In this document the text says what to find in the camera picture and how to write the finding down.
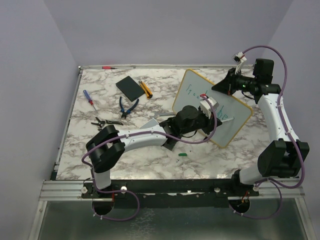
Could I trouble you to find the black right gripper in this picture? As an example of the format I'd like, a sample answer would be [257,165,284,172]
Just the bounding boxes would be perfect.
[212,67,257,96]

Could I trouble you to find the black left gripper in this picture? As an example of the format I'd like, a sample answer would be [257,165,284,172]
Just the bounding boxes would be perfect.
[181,107,221,135]

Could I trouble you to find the yellow framed whiteboard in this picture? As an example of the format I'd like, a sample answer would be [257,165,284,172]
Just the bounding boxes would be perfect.
[172,69,253,148]

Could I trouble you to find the white green whiteboard marker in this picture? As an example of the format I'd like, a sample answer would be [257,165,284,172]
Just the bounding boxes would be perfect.
[221,117,235,123]

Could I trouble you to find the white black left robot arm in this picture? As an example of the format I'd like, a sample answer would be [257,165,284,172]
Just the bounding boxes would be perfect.
[85,105,223,198]

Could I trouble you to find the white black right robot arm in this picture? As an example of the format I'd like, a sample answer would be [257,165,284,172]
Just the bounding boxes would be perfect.
[211,53,310,196]

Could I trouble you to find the large dark grey foam block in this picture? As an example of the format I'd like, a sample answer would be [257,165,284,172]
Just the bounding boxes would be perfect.
[163,138,178,151]

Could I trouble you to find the silver open-end wrench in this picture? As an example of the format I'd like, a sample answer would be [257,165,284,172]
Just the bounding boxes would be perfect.
[149,111,175,119]

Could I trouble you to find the white grey rectangular eraser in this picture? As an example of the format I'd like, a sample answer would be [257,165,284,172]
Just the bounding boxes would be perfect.
[139,118,159,131]

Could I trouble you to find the yellow black utility knife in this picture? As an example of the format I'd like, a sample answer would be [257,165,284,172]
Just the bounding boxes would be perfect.
[138,80,153,100]

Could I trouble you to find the small dark grey foam block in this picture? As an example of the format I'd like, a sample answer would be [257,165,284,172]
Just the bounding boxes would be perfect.
[115,76,145,102]

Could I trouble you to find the blue red screwdriver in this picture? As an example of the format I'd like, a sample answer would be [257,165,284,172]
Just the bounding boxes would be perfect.
[83,90,97,111]

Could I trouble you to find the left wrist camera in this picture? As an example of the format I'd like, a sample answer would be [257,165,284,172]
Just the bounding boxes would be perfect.
[199,94,219,119]

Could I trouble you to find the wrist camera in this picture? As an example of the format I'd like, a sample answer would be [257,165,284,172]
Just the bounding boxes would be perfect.
[199,94,219,119]
[232,51,247,74]

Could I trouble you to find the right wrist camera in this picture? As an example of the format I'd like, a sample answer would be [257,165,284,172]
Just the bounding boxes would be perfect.
[232,51,247,74]

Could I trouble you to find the blue handled pliers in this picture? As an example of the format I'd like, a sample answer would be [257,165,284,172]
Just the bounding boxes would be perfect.
[119,96,140,119]

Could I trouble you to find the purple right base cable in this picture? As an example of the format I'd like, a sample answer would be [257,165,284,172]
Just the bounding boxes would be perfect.
[231,178,283,220]

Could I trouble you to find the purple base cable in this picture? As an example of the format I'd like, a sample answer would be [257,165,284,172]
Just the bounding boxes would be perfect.
[92,188,142,222]
[231,178,283,220]

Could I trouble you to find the black front mounting rail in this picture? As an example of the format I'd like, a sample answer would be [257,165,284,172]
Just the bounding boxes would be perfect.
[81,176,259,208]

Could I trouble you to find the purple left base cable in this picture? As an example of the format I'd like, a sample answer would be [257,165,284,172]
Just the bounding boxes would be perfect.
[92,188,142,222]

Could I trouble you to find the red marker on rail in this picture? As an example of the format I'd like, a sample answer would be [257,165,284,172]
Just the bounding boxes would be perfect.
[101,65,117,70]

